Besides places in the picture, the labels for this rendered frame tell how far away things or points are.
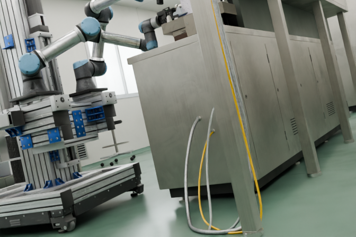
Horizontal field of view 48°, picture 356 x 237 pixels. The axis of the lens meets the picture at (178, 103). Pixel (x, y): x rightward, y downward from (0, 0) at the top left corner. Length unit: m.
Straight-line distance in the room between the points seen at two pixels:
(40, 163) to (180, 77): 1.17
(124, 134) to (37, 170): 4.38
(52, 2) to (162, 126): 4.77
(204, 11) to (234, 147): 0.52
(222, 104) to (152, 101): 0.87
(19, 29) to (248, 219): 1.98
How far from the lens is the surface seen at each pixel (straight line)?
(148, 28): 2.60
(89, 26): 2.50
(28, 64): 2.44
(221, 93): 1.50
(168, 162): 2.31
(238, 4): 2.35
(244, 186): 1.53
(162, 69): 2.26
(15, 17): 2.93
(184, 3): 2.50
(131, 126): 7.31
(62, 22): 6.78
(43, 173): 2.83
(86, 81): 2.93
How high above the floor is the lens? 0.50
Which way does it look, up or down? 2 degrees up
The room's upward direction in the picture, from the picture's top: 13 degrees counter-clockwise
